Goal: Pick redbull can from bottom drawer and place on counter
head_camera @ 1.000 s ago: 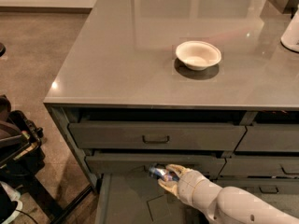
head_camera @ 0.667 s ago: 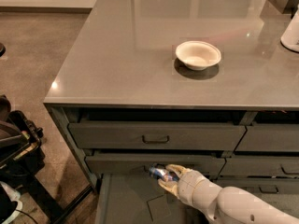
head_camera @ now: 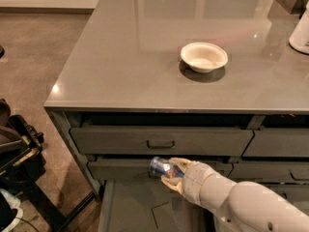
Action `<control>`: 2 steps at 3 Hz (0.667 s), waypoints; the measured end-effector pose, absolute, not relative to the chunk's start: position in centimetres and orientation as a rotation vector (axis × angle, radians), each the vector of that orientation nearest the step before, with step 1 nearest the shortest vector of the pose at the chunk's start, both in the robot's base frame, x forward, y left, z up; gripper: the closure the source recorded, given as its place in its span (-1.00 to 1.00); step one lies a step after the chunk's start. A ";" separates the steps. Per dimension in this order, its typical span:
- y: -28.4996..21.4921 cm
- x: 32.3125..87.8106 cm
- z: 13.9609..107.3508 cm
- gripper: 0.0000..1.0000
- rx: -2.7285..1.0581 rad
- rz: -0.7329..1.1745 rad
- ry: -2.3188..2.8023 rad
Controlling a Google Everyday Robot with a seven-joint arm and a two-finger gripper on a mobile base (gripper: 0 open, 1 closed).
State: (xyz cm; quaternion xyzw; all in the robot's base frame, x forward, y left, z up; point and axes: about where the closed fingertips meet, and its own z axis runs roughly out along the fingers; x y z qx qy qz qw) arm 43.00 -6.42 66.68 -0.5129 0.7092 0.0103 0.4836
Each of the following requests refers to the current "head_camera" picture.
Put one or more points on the grey drawer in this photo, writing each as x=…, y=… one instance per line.
x=271, y=171
x=271, y=143
x=281, y=193
x=103, y=169
x=142, y=140

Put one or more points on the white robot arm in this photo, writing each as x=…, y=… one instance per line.
x=242, y=207

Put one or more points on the middle left grey drawer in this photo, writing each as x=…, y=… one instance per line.
x=103, y=169

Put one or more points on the grey square card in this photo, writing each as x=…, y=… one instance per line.
x=164, y=218

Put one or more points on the blue silver redbull can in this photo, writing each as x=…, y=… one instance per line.
x=162, y=167

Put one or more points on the top left grey drawer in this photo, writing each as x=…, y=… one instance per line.
x=142, y=140

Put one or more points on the bottom right grey drawer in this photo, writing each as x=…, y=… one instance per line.
x=281, y=193

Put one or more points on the top right grey drawer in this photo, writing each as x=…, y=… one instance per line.
x=271, y=143

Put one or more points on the open bottom left drawer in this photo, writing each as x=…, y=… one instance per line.
x=127, y=207

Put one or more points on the black cart with equipment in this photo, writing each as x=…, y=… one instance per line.
x=21, y=165

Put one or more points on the grey counter cabinet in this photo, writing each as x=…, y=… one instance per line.
x=126, y=70

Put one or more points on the middle right grey drawer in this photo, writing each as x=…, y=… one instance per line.
x=271, y=171

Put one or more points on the white paper bowl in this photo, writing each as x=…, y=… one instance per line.
x=204, y=57

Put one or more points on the white cylindrical robot base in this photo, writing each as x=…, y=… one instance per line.
x=299, y=39

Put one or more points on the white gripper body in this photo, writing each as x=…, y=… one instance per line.
x=197, y=179

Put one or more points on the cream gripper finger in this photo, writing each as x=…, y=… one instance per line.
x=175, y=184
x=181, y=163

